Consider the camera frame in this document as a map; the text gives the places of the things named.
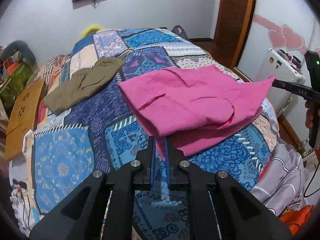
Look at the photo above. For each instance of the wooden lap table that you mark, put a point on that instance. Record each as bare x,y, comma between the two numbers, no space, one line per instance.
23,118

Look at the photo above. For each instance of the patchwork blue bedspread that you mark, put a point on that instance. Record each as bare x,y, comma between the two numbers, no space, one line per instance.
101,132

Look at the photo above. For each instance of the yellow headboard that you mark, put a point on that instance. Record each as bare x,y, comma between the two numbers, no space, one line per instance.
91,29

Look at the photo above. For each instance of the olive green pants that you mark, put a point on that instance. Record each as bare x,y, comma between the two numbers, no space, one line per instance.
83,84

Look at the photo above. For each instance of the striped orange pillow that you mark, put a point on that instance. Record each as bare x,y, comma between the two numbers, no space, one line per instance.
50,71

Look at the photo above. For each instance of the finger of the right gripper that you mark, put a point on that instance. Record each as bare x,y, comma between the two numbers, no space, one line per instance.
294,88

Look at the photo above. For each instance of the grey bag on floor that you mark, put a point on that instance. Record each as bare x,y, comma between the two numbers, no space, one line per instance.
178,30

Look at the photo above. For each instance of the pink heart wall decoration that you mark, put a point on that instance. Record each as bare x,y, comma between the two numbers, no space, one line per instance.
282,36

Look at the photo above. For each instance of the pink pants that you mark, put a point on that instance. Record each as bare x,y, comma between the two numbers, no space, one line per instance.
196,108

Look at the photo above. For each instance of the white appliance with stickers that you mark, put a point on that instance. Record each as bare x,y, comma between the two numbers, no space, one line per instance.
276,64

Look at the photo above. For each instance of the wooden door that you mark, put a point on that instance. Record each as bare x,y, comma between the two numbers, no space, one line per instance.
231,32

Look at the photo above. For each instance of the orange cloth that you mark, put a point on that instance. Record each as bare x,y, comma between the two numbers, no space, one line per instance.
294,219

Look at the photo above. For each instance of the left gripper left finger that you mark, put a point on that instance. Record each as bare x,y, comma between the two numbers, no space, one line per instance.
101,207

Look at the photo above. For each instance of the right hand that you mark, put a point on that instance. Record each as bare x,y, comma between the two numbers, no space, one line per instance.
309,114

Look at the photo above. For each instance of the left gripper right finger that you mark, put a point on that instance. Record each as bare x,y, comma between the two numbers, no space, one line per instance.
218,206

